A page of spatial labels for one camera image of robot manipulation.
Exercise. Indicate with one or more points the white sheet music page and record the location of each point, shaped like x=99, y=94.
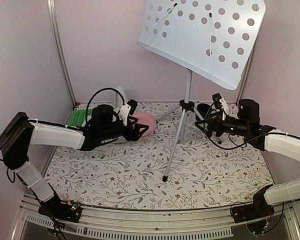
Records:
x=119, y=141

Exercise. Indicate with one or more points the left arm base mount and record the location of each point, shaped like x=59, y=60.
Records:
x=55, y=208

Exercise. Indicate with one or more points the white metronome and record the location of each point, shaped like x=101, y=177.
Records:
x=119, y=98

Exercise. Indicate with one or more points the green sheet music page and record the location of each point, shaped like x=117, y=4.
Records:
x=77, y=119

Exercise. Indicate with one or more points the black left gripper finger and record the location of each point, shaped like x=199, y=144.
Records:
x=132, y=120
x=139, y=130

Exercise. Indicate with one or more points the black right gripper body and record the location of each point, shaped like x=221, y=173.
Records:
x=220, y=130

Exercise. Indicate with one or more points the right aluminium frame post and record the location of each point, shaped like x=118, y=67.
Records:
x=246, y=75

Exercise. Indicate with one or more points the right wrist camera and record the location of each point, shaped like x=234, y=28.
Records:
x=221, y=104

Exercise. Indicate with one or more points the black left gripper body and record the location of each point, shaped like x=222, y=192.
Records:
x=128, y=135

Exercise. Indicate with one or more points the left aluminium frame post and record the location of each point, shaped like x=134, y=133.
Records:
x=51, y=7

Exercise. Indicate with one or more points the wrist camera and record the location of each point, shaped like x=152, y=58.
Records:
x=221, y=104
x=126, y=110

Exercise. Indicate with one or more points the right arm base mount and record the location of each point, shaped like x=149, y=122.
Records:
x=255, y=210

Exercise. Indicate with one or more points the aluminium frame post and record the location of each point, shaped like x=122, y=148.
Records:
x=51, y=7
x=246, y=75

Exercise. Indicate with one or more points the pink plastic plate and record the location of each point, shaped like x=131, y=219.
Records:
x=146, y=119

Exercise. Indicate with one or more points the dark blue ceramic mug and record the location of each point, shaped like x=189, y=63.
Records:
x=203, y=109

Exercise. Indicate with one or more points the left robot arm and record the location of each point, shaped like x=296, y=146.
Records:
x=104, y=126

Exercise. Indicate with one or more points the light blue music stand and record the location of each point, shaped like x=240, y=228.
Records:
x=211, y=38

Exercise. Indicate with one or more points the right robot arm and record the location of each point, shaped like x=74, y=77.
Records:
x=262, y=137

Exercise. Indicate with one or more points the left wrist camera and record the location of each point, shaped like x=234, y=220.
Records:
x=126, y=110

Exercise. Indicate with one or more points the front aluminium rail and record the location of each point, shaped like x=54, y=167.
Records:
x=104, y=223

